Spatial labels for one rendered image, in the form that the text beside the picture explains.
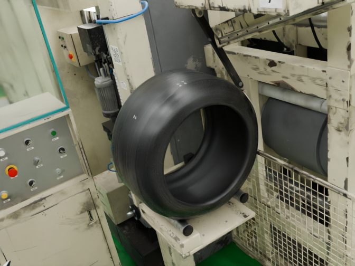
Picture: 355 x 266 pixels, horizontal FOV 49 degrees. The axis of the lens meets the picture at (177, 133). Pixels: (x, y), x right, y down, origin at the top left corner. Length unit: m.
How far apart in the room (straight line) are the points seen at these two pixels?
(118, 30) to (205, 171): 0.71
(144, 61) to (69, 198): 0.81
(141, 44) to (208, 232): 0.80
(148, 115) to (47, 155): 0.79
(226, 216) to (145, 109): 0.64
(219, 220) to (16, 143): 0.97
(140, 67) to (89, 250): 1.08
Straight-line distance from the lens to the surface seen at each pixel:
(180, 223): 1.54
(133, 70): 1.60
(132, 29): 1.58
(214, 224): 1.69
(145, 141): 1.29
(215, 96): 1.36
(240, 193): 1.63
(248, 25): 1.52
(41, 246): 2.12
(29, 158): 1.95
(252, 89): 1.92
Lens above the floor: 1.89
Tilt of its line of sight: 26 degrees down
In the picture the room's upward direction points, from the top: 11 degrees counter-clockwise
